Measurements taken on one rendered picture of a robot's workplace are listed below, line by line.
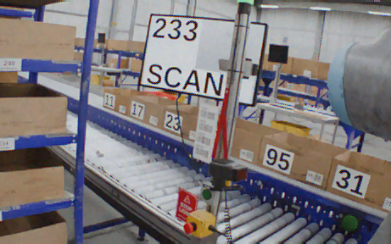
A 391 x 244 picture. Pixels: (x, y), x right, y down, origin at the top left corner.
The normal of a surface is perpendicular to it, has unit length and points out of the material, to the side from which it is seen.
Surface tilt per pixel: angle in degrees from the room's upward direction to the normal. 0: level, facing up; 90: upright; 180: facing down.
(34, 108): 91
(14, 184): 91
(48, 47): 92
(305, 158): 90
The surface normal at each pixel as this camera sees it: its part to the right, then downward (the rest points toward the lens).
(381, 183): -0.69, 0.05
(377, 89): -0.92, -0.05
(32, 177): 0.68, 0.23
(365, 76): -0.87, -0.26
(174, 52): -0.40, 0.05
